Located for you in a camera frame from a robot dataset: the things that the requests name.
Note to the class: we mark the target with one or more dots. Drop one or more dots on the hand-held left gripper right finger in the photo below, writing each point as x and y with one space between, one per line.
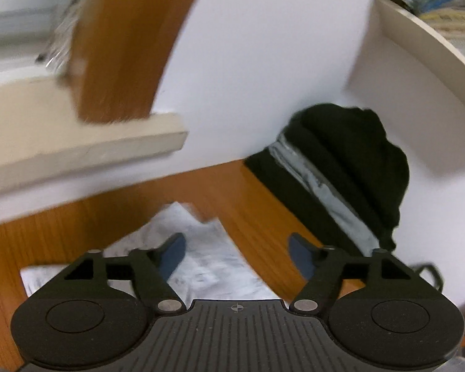
300 254

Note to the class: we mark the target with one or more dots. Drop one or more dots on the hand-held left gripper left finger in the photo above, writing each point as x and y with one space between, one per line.
172 252

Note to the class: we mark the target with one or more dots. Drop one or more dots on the white patterned shirt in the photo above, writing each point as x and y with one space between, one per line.
209 263

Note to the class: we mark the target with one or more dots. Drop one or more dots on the black flat garment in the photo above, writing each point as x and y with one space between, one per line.
294 190

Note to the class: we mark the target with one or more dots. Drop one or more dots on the grey folded garment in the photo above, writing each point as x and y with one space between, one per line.
321 190

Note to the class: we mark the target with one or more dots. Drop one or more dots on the black folded garment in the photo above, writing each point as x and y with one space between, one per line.
325 170

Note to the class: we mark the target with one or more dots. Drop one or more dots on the black knitted sweater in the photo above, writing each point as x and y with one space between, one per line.
368 155

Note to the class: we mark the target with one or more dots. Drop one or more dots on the black laptop bag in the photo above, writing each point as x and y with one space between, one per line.
436 275

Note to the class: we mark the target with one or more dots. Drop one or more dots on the grey window blind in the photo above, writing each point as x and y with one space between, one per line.
15 19

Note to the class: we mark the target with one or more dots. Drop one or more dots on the white wall shelf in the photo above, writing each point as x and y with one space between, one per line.
418 85

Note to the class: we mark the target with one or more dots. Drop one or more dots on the wooden window frame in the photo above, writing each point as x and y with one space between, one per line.
128 46

